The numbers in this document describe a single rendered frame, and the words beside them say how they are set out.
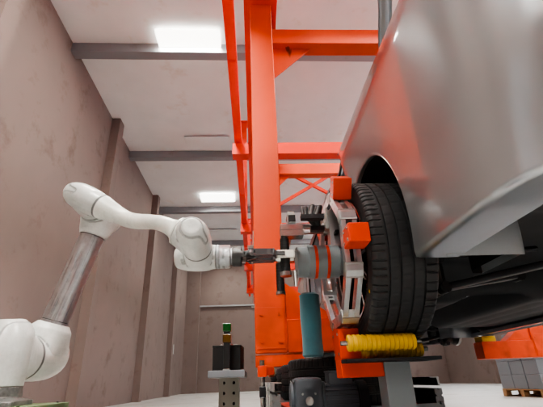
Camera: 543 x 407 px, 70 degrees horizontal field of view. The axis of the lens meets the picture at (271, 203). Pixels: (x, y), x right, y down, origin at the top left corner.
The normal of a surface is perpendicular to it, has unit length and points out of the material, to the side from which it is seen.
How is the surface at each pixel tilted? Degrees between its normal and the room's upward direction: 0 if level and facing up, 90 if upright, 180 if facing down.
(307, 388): 90
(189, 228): 86
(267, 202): 90
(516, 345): 90
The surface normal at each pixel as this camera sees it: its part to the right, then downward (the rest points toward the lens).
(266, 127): 0.04, -0.42
